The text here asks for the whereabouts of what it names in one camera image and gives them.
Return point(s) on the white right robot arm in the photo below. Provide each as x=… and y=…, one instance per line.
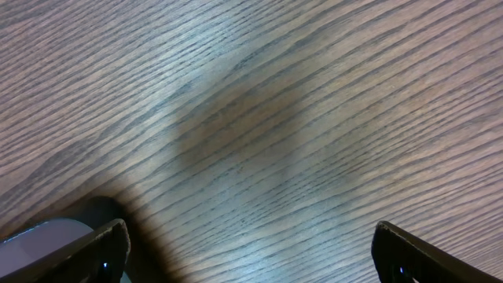
x=142, y=265

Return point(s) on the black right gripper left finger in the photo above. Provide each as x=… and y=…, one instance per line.
x=66, y=250

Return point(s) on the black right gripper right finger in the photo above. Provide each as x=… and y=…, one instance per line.
x=400, y=257

